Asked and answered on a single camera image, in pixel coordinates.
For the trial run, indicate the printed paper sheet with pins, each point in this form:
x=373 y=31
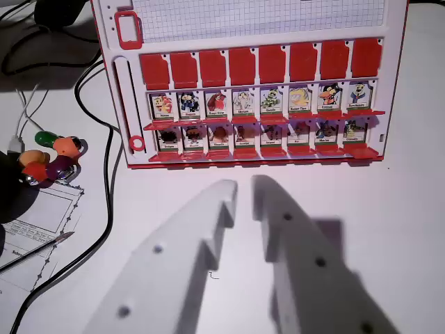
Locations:
x=52 y=208

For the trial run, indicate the thin pen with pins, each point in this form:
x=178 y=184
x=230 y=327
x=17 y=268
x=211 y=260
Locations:
x=38 y=248

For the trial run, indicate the red plug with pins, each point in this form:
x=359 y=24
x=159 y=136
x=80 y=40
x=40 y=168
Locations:
x=34 y=171

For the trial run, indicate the black rounded object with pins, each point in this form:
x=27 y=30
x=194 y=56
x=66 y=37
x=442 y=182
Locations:
x=14 y=188

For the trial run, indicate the green plug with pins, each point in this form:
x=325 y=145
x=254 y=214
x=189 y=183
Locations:
x=45 y=139

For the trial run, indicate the red and white game board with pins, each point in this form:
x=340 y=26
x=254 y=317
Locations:
x=243 y=31

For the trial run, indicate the black box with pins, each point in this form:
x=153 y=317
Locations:
x=62 y=12

